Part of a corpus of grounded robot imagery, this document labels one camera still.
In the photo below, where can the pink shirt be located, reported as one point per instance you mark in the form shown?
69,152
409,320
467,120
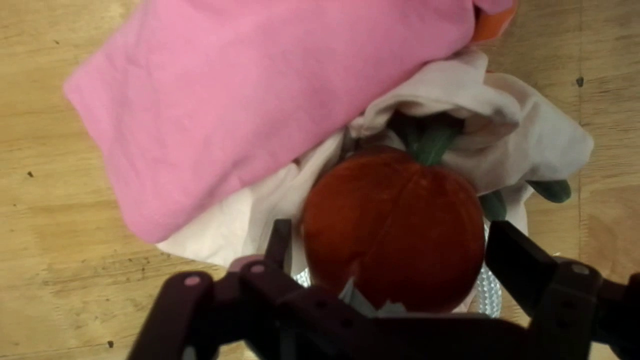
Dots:
266,101

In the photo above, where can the red plush radish green leaves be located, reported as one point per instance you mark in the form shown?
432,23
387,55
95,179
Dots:
401,226

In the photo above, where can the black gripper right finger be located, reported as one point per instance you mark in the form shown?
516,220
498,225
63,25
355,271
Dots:
523,262

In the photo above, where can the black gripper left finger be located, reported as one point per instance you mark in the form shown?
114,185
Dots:
281,242

